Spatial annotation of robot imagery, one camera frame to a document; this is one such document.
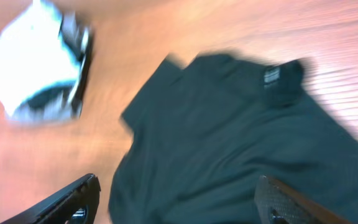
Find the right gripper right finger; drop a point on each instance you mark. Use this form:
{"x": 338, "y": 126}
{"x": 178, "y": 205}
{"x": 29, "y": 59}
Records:
{"x": 277, "y": 203}

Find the light blue printed t-shirt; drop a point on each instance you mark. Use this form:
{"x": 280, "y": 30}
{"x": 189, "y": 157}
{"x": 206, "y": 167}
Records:
{"x": 33, "y": 55}

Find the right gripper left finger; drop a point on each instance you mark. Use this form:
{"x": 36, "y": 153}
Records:
{"x": 76, "y": 203}

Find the grey folded garment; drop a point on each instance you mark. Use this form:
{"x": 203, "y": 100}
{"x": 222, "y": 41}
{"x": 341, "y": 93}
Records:
{"x": 58, "y": 109}

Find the black t-shirt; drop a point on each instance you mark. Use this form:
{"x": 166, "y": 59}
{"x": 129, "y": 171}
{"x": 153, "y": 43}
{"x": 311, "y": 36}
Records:
{"x": 204, "y": 134}

